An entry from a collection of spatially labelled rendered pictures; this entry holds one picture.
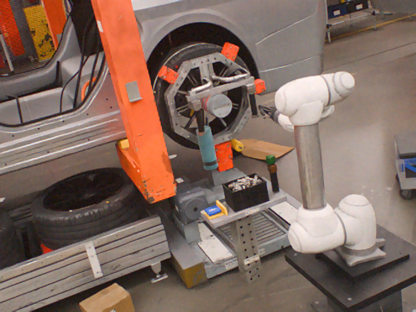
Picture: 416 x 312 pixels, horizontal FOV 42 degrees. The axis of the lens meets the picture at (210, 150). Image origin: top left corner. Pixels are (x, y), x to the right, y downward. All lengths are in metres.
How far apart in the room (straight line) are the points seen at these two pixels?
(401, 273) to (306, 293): 0.61
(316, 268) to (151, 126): 1.07
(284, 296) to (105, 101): 1.50
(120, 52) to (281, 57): 1.29
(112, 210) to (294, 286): 1.08
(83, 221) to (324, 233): 1.38
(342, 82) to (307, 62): 1.54
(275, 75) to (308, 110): 1.47
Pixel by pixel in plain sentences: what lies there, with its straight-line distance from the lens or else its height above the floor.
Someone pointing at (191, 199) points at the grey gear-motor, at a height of 0.39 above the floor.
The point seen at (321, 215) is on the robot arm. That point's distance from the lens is 2.34.
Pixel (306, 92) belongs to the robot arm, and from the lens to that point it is 2.17.
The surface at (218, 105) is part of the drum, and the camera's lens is 3.17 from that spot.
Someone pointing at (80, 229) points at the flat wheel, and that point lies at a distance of 3.15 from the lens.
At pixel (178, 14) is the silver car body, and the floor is 1.38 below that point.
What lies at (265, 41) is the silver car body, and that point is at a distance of 3.57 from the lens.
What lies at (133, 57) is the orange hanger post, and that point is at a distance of 2.73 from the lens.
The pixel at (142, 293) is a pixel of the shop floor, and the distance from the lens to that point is 3.21.
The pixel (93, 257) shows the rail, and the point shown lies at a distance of 3.08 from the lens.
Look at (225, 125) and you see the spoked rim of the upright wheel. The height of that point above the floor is 0.64.
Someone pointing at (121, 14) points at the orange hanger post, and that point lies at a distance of 2.70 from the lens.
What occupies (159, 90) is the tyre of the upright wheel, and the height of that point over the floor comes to 0.99.
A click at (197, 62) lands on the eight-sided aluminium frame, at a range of 3.23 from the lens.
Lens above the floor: 1.78
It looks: 21 degrees down
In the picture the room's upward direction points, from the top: 12 degrees counter-clockwise
